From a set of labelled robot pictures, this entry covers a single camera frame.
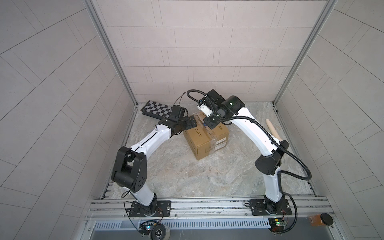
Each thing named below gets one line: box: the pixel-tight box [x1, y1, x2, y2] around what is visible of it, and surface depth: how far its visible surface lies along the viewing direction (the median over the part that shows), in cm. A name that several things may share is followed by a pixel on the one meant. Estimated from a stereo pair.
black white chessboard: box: [140, 100, 173, 120], surface depth 111 cm
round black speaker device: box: [139, 221, 171, 240], surface depth 59 cm
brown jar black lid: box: [309, 213, 334, 227], surface depth 62 cm
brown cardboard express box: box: [183, 111, 230, 160], surface depth 82 cm
